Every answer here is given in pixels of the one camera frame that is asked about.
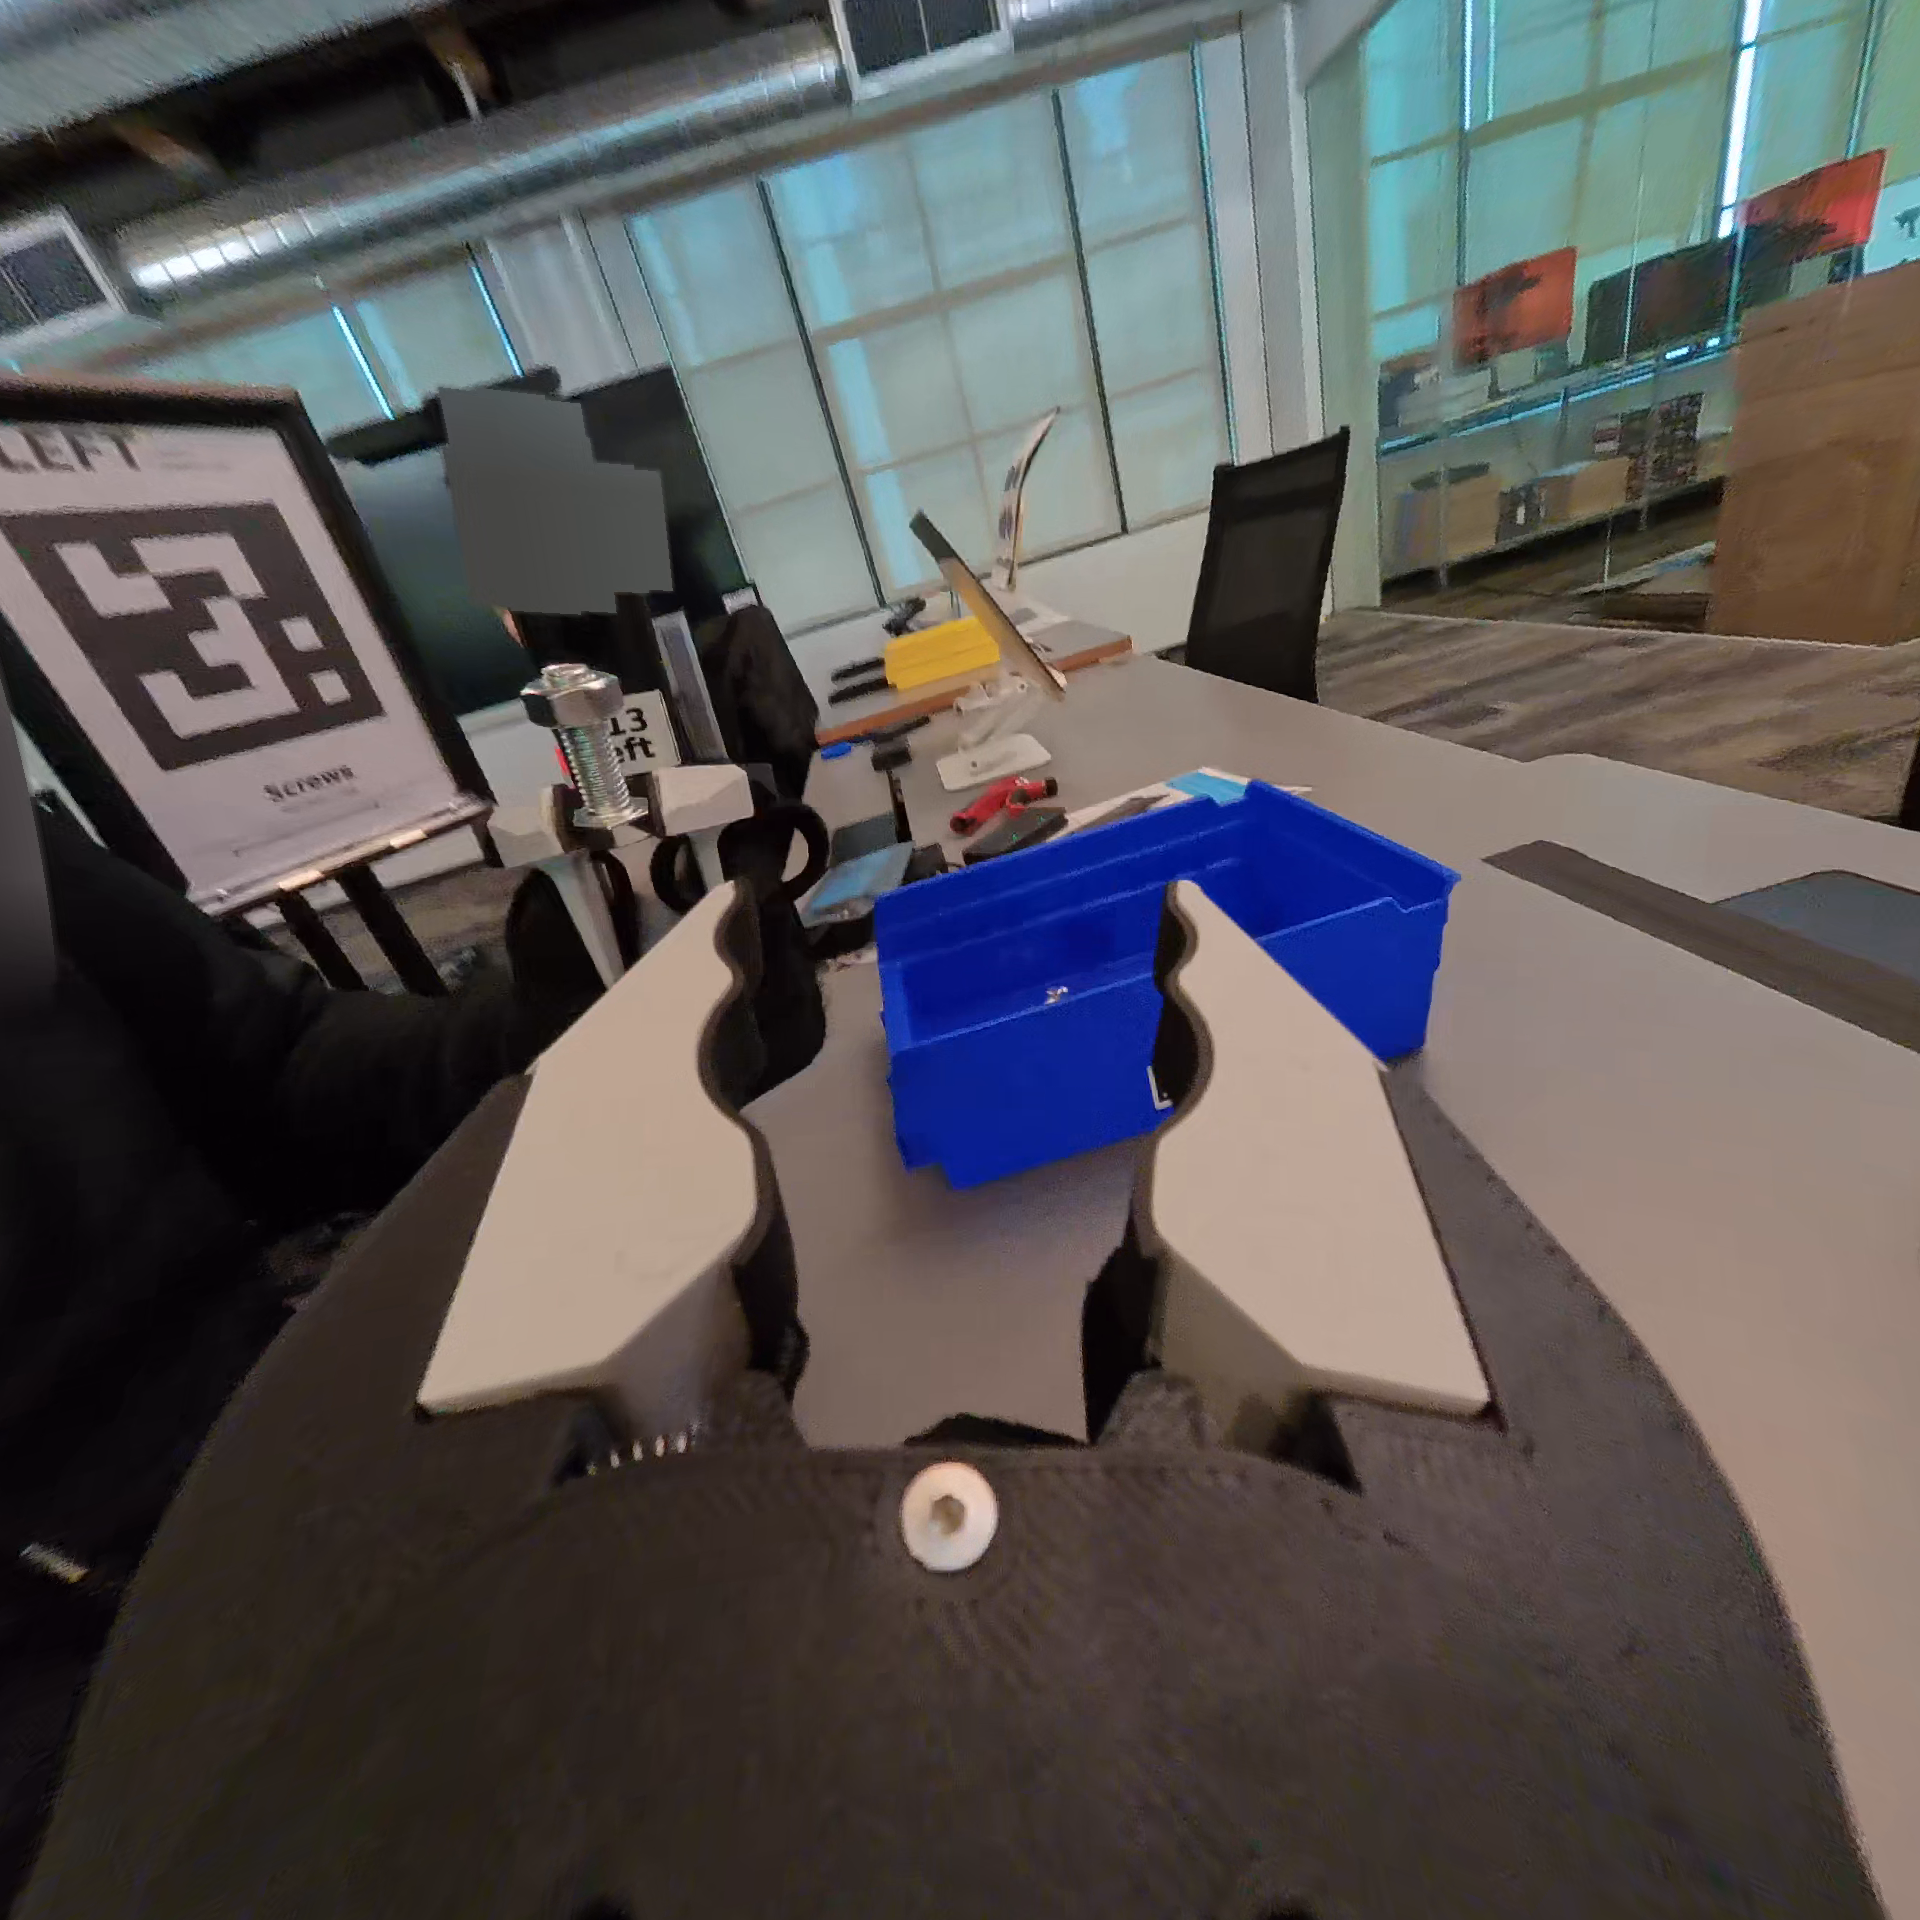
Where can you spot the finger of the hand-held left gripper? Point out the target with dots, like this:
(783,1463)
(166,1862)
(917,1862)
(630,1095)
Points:
(699,803)
(534,832)

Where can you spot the silver ceiling duct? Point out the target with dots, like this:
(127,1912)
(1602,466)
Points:
(600,166)

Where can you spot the blue printed paper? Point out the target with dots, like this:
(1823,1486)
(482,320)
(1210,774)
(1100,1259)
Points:
(1202,786)

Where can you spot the blue plastic bin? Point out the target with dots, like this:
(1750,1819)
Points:
(1020,1080)

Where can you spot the ceiling air vent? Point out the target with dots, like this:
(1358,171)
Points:
(60,283)
(915,38)

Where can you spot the silver hex nut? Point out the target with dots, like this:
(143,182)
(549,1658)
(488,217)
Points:
(571,703)

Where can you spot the white stand with tilted board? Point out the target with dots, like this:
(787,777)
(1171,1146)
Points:
(992,761)

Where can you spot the wooden background desk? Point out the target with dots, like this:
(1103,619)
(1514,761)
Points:
(1079,639)

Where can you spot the black mesh office chair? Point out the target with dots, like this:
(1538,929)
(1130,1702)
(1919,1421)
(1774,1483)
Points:
(1267,569)

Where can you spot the white coded sign on easel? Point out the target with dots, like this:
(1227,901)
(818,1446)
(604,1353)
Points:
(300,721)

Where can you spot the black hammer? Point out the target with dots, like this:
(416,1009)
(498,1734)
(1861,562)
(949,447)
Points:
(898,765)

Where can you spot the storage shelf with boxes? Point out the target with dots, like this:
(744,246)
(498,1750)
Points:
(1500,495)

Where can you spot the red screen monitor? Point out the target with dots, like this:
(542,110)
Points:
(1517,306)
(1815,217)

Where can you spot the small yellow bin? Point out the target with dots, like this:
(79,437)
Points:
(938,661)

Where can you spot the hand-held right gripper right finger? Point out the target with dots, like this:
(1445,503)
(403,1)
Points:
(1306,1200)

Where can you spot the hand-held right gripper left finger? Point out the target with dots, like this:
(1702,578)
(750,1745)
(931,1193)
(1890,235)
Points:
(600,1200)

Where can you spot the grey framed panel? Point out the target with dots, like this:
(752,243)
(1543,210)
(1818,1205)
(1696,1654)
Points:
(693,674)

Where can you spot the red and black tool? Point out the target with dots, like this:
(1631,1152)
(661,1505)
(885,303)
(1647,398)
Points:
(997,806)

